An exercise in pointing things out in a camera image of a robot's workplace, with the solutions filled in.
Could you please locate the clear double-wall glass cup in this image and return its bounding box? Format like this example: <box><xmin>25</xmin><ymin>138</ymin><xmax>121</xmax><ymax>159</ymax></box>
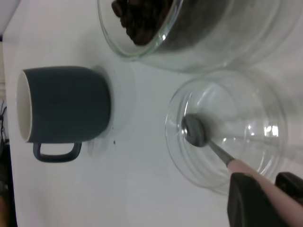
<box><xmin>97</xmin><ymin>0</ymin><xmax>303</xmax><ymax>74</ymax></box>

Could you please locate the clear glass saucer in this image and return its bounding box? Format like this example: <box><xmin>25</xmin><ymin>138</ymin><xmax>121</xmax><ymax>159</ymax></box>
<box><xmin>165</xmin><ymin>70</ymin><xmax>288</xmax><ymax>196</ymax></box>

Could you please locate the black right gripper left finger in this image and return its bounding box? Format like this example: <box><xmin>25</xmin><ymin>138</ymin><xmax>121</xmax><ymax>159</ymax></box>
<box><xmin>227</xmin><ymin>174</ymin><xmax>303</xmax><ymax>227</ymax></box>

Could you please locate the dark grey ceramic mug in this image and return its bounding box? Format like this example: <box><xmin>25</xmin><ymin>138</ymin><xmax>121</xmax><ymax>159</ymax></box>
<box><xmin>16</xmin><ymin>65</ymin><xmax>112</xmax><ymax>163</ymax></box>

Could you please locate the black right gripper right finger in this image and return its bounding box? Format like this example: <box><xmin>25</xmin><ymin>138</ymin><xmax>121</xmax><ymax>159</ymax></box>
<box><xmin>276</xmin><ymin>172</ymin><xmax>303</xmax><ymax>205</ymax></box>

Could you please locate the dark coffee beans pile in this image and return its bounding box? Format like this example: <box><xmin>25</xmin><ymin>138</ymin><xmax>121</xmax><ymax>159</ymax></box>
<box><xmin>111</xmin><ymin>0</ymin><xmax>175</xmax><ymax>47</ymax></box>

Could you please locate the metal spoon with pink handle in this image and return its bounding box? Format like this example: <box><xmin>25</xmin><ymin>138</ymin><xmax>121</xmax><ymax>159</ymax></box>
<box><xmin>181</xmin><ymin>113</ymin><xmax>303</xmax><ymax>215</ymax></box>

